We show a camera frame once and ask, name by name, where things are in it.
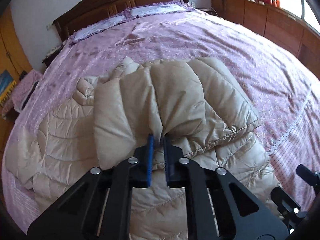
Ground pink floral bedspread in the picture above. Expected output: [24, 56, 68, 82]
[2, 10, 319, 233]

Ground dark wooden headboard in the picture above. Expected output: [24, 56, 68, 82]
[53, 0, 189, 41]

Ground yellow wooden wardrobe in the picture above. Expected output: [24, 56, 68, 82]
[0, 6, 33, 153]

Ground purple ruffled pillow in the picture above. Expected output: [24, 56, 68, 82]
[124, 1, 195, 18]
[69, 14, 129, 47]

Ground beige quilted down coat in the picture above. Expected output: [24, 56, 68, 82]
[4, 56, 283, 240]

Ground window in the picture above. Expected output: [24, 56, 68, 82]
[275, 0, 319, 33]

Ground red items on windowsill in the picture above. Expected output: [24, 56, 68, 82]
[263, 0, 280, 8]

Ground left purple ruffled pillow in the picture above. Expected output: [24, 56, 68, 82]
[69, 14, 129, 47]

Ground right purple ruffled pillow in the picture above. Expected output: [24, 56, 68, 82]
[124, 1, 195, 18]

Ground brown wooden dresser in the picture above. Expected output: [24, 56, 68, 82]
[211, 0, 319, 77]

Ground stool with pink cloth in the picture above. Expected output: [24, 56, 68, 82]
[1, 70, 43, 118]

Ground dark wooden nightstand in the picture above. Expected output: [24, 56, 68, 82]
[42, 44, 65, 67]

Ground blue yellow painting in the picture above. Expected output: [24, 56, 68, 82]
[0, 70, 17, 107]

